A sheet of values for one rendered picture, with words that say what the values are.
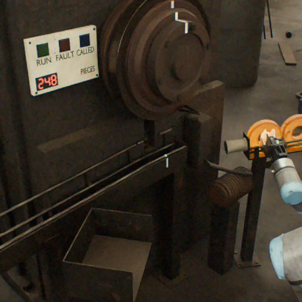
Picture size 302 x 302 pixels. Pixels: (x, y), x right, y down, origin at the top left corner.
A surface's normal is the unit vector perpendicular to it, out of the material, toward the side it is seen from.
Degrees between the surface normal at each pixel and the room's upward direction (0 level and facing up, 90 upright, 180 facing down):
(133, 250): 5
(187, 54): 90
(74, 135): 0
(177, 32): 90
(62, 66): 90
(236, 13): 90
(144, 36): 57
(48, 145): 0
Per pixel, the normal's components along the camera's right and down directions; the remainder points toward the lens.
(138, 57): -0.33, 0.24
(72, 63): 0.68, 0.36
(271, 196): 0.00, -0.87
